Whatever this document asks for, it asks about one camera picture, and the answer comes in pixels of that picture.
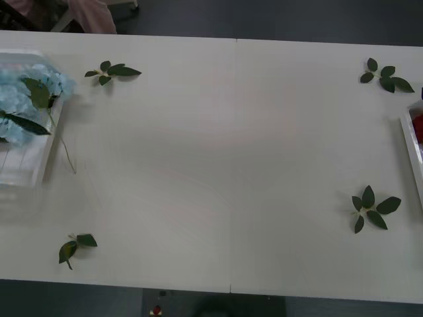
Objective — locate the red rose with stem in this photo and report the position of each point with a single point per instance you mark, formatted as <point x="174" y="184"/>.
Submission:
<point x="418" y="130"/>

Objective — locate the shallow white box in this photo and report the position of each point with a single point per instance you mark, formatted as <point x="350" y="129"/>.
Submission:
<point x="411" y="145"/>
<point x="39" y="155"/>

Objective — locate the person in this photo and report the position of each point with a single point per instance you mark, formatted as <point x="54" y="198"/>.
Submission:
<point x="92" y="14"/>

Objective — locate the small red button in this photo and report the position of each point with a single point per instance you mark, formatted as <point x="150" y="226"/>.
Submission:
<point x="156" y="310"/>

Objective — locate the small green leaf sprig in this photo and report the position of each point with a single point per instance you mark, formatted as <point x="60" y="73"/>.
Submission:
<point x="86" y="240"/>

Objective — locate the white chair frame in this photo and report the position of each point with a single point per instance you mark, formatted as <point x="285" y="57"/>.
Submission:
<point x="62" y="21"/>

